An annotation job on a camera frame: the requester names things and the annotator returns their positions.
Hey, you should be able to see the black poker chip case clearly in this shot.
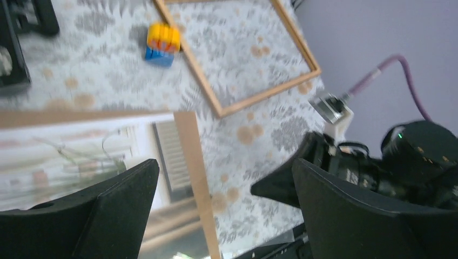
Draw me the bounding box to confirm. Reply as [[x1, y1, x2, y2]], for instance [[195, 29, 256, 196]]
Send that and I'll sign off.
[[1, 0, 60, 97]]

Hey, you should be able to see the floral patterned table mat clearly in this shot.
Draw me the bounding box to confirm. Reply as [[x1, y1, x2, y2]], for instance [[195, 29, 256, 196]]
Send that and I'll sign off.
[[1, 1, 324, 258]]

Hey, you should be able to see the brown cardboard backing board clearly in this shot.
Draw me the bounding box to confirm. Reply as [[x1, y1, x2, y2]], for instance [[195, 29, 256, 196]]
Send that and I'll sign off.
[[0, 110, 222, 259]]

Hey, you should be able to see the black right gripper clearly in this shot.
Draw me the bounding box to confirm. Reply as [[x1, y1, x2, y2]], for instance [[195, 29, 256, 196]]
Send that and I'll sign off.
[[250, 132, 457, 209]]

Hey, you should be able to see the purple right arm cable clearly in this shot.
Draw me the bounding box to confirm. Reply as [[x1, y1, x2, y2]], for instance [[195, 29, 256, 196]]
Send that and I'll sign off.
[[345, 54, 432, 122]]

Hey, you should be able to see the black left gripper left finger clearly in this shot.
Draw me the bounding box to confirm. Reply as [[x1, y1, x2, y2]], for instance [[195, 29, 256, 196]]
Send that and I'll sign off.
[[1, 159, 159, 258]]

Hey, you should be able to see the wooden picture frame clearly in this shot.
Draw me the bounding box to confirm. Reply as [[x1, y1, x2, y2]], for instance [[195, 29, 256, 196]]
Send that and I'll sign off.
[[153, 1, 323, 118]]

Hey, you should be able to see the photo print of window plant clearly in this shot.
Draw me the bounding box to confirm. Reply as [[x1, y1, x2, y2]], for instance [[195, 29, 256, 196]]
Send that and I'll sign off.
[[0, 113, 212, 259]]

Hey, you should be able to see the yellow and blue toy block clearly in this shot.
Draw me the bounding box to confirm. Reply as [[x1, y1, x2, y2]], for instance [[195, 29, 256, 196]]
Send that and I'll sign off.
[[145, 23, 181, 68]]

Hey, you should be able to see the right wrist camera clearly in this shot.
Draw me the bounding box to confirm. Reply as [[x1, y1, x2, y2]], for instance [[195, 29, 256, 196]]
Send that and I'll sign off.
[[309, 92, 354, 140]]

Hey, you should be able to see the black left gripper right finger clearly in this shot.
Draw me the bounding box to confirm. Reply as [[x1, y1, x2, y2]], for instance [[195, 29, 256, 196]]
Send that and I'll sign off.
[[292, 159, 457, 258]]

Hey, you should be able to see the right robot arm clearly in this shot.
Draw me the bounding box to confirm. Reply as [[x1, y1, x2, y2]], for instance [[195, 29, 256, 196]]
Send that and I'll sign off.
[[250, 120, 457, 210]]

